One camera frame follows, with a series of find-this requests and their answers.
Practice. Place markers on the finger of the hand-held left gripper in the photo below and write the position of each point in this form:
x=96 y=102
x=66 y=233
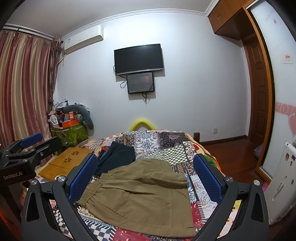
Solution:
x=31 y=139
x=47 y=148

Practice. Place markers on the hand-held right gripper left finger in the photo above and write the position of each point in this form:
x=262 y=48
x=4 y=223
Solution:
x=83 y=176

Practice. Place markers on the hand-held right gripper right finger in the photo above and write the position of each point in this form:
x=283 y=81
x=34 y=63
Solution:
x=208 y=178

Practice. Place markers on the khaki pants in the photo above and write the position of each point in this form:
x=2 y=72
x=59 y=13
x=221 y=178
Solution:
x=138 y=197

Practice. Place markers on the dark navy folded pants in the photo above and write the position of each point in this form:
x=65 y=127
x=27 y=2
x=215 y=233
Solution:
x=115 y=157

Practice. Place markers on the green plush blanket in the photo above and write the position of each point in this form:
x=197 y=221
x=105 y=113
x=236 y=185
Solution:
x=211 y=162

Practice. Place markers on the bamboo lap desk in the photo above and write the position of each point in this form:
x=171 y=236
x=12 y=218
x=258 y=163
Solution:
x=67 y=160

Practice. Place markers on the green storage bag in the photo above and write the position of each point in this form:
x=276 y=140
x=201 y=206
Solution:
x=71 y=136

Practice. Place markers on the orange box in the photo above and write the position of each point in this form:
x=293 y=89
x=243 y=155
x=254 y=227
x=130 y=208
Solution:
x=69 y=124

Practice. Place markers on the small red box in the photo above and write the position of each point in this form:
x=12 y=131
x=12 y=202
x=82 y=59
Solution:
x=70 y=115

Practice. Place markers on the grey neck pillow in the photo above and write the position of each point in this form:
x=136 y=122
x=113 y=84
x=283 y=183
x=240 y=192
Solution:
x=86 y=118

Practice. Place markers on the striped pink curtain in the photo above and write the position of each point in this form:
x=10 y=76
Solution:
x=25 y=88

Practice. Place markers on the patchwork printed blanket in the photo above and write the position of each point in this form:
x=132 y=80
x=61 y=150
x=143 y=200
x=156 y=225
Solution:
x=161 y=148

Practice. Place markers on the purple cloth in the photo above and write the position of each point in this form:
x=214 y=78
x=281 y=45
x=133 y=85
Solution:
x=258 y=151

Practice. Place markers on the white suitcase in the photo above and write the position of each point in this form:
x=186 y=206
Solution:
x=282 y=180

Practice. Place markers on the yellow foam tube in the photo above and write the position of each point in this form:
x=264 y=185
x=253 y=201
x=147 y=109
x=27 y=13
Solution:
x=143 y=121

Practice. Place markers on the brown wooden door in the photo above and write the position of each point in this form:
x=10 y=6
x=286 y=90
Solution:
x=256 y=92

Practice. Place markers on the white wardrobe door pink hearts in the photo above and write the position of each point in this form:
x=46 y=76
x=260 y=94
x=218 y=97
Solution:
x=282 y=104

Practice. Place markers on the white air conditioner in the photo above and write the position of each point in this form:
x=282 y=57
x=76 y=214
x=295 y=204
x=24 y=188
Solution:
x=83 y=38

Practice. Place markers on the red white sticker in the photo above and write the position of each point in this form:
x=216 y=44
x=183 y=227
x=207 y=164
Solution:
x=286 y=57

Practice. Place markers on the wooden overhead cabinet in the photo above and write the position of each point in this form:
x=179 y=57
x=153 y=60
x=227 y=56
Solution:
x=226 y=18

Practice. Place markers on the wooden bed post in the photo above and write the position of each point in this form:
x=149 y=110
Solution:
x=196 y=136

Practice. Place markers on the white wall socket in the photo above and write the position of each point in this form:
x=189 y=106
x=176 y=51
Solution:
x=214 y=131

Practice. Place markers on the small black wall monitor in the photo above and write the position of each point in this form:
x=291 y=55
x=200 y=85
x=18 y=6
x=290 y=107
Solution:
x=140 y=83

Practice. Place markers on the black wall television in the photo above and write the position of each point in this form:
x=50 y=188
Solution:
x=138 y=59

